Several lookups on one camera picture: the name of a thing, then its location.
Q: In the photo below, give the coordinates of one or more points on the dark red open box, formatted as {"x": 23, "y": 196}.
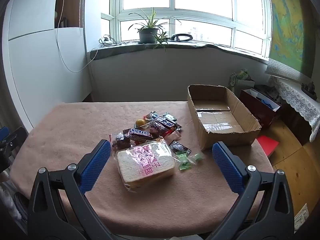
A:
{"x": 252, "y": 107}

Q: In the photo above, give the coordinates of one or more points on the dark wooden side table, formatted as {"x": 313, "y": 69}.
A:
{"x": 295, "y": 122}

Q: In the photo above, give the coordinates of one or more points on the teal small candy packet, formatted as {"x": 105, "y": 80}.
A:
{"x": 170, "y": 117}

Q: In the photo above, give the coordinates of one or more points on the green candy packet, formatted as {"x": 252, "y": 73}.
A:
{"x": 183, "y": 161}

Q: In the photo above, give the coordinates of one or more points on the white cabinet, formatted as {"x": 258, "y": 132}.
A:
{"x": 37, "y": 67}

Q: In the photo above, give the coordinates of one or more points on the black snack packet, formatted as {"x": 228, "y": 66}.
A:
{"x": 178, "y": 147}

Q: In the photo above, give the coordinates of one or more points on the blue label chocolate bar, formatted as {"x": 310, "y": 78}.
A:
{"x": 166, "y": 125}

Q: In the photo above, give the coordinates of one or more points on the white power strip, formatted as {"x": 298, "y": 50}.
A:
{"x": 106, "y": 40}

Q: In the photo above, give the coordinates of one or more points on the green gift bag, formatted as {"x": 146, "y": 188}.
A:
{"x": 235, "y": 82}

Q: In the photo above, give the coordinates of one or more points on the sliced bread packet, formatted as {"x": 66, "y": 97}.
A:
{"x": 145, "y": 170}

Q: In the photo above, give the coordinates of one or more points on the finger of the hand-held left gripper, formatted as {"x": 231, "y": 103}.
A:
{"x": 15, "y": 140}

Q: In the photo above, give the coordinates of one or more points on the white beaded strip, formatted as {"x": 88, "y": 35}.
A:
{"x": 80, "y": 5}

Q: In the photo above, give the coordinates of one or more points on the red snack packet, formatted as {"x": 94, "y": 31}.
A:
{"x": 175, "y": 130}

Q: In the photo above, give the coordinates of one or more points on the cardboard box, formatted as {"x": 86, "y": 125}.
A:
{"x": 220, "y": 122}

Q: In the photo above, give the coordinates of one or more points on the printed paper slip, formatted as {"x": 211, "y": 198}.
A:
{"x": 301, "y": 216}

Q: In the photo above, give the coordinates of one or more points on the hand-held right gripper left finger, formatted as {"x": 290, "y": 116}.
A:
{"x": 96, "y": 165}

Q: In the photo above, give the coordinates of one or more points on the red notebook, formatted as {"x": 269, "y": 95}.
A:
{"x": 267, "y": 145}

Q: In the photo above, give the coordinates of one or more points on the yellow candy packet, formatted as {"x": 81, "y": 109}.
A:
{"x": 140, "y": 122}

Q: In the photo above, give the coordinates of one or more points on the white lace tablecloth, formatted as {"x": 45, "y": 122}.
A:
{"x": 297, "y": 97}

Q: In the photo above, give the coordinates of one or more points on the brown chocolate bar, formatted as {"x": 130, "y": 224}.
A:
{"x": 138, "y": 133}

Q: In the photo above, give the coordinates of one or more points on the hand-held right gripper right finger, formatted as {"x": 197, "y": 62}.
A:
{"x": 227, "y": 170}

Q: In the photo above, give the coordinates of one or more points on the potted spider plant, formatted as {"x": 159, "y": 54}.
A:
{"x": 148, "y": 35}

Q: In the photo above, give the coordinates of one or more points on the dark patterned bag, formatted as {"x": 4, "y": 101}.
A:
{"x": 266, "y": 91}

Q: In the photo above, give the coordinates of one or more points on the landscape wall painting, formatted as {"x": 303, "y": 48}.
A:
{"x": 285, "y": 30}

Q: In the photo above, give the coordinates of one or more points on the pink blanket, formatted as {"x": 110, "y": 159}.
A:
{"x": 62, "y": 135}

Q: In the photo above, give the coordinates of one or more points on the wooden shelf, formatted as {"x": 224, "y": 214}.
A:
{"x": 70, "y": 5}

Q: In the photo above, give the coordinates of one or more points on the teal candy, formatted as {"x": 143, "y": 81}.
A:
{"x": 152, "y": 115}

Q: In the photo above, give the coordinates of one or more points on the dark ornament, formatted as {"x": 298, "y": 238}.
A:
{"x": 308, "y": 87}

